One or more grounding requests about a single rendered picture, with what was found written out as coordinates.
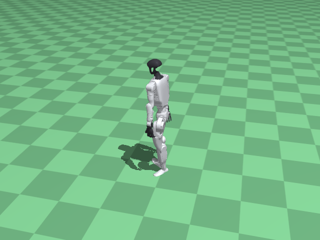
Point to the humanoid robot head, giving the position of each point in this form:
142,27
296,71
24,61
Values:
154,63

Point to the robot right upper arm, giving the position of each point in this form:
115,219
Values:
167,76

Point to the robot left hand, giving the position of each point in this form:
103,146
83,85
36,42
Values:
149,131

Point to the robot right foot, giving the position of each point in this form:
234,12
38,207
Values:
155,161

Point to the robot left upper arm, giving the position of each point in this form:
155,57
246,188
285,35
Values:
150,88

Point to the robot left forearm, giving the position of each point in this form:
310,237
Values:
149,114

